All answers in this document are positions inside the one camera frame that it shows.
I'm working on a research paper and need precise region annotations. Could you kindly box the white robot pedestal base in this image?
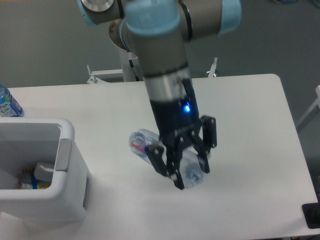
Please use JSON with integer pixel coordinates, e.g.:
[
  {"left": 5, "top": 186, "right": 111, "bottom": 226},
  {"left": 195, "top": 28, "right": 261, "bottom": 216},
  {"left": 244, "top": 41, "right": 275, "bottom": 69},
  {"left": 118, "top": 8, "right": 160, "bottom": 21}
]
[{"left": 108, "top": 19, "right": 145, "bottom": 82}]

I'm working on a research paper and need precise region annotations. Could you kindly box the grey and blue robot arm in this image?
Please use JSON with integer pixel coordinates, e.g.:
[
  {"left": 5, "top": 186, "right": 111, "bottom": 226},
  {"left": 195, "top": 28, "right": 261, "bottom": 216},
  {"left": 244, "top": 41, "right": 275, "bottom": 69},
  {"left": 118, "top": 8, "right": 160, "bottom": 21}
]
[{"left": 78, "top": 0, "right": 242, "bottom": 190}]

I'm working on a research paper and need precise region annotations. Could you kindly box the blue yellow snack packet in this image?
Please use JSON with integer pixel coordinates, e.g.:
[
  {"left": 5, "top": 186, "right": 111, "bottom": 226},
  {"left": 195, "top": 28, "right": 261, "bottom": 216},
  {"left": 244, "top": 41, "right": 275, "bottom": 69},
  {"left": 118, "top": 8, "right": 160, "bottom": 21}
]
[{"left": 19, "top": 168, "right": 51, "bottom": 190}]

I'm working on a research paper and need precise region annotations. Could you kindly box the white paper wrapper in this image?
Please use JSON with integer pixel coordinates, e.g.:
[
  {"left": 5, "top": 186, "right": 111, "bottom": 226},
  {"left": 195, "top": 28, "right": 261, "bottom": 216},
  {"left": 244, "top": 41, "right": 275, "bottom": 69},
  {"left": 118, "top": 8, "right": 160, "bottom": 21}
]
[{"left": 34, "top": 162, "right": 55, "bottom": 182}]

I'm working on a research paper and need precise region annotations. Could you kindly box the black clamp on table edge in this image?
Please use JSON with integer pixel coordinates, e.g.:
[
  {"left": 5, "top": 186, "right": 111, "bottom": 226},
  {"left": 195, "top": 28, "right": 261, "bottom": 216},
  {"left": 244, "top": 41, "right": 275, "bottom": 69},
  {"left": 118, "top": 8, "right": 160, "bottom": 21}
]
[{"left": 302, "top": 202, "right": 320, "bottom": 229}]

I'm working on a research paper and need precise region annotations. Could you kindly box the white plastic trash can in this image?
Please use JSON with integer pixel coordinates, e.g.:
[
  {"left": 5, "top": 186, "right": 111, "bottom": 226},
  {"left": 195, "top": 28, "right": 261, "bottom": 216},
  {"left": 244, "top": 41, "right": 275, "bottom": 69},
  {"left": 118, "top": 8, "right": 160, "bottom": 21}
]
[{"left": 0, "top": 117, "right": 92, "bottom": 224}]

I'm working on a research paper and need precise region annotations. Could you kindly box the clear plastic water bottle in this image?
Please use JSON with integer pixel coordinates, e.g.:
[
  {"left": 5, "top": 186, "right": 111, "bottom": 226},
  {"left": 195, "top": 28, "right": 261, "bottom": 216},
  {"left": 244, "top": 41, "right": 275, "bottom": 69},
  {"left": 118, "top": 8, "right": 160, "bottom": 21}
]
[{"left": 128, "top": 128, "right": 205, "bottom": 189}]

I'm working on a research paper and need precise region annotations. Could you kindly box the blue labelled water bottle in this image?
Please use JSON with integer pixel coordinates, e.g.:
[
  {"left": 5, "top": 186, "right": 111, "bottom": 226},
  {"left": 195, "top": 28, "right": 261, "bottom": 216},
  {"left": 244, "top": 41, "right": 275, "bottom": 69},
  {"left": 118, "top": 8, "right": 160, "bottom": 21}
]
[{"left": 0, "top": 84, "right": 24, "bottom": 117}]

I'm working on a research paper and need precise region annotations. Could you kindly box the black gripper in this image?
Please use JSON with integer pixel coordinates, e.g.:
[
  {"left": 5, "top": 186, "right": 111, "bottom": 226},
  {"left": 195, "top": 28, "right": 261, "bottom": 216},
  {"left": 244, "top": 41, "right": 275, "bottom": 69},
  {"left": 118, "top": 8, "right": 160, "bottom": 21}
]
[{"left": 145, "top": 78, "right": 217, "bottom": 190}]

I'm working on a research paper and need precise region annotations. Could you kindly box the white stand foot right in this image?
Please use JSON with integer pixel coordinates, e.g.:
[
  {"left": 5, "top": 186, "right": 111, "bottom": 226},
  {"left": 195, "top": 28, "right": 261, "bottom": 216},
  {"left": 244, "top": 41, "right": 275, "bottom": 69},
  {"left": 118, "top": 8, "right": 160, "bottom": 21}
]
[{"left": 206, "top": 57, "right": 218, "bottom": 78}]

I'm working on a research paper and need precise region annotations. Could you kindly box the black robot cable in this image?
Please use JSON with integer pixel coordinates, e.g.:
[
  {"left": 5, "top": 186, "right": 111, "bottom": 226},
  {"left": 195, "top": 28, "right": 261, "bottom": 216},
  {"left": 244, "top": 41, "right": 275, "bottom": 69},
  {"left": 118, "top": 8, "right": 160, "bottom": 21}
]
[{"left": 128, "top": 58, "right": 140, "bottom": 82}]

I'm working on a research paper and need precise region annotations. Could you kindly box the white stand foot left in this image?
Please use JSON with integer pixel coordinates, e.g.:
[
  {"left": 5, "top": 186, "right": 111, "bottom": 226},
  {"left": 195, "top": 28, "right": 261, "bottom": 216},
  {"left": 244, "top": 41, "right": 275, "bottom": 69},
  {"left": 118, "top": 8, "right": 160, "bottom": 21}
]
[{"left": 86, "top": 64, "right": 124, "bottom": 84}]

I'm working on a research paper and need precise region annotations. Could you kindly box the white stand foot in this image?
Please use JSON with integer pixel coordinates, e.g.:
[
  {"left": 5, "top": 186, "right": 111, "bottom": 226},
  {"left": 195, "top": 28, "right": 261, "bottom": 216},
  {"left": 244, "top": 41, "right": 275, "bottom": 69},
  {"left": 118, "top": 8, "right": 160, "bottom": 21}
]
[
  {"left": 206, "top": 57, "right": 218, "bottom": 78},
  {"left": 86, "top": 64, "right": 124, "bottom": 84}
]

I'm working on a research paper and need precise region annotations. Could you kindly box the white metal frame at right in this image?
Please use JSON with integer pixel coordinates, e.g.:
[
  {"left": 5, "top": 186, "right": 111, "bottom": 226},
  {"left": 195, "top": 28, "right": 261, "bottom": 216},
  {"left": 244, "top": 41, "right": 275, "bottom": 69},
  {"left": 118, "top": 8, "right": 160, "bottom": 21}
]
[{"left": 295, "top": 85, "right": 320, "bottom": 133}]

